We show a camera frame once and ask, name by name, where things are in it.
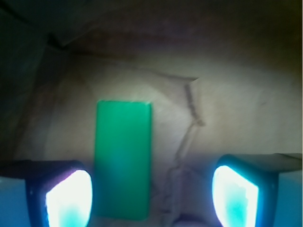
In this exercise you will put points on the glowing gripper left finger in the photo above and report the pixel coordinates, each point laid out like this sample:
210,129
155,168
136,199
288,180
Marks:
44,194

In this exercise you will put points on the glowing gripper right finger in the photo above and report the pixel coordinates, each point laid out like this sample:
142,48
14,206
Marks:
263,190

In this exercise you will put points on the green rectangular block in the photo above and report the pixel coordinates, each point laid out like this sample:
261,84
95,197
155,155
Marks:
122,160

